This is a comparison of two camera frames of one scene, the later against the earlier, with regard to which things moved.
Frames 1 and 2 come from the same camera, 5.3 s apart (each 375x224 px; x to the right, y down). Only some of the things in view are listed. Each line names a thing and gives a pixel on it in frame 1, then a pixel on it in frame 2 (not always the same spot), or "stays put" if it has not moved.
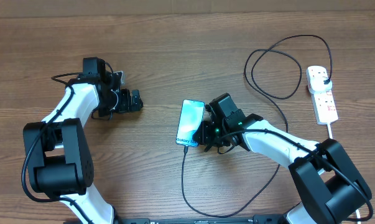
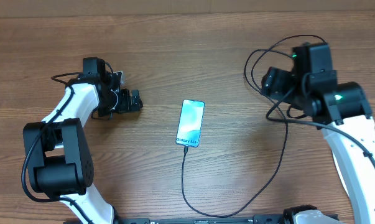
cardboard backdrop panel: [5, 9] stays put
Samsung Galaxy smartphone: [190, 123] stays put
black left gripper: [125, 105] stays put
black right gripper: [207, 139] → [275, 85]
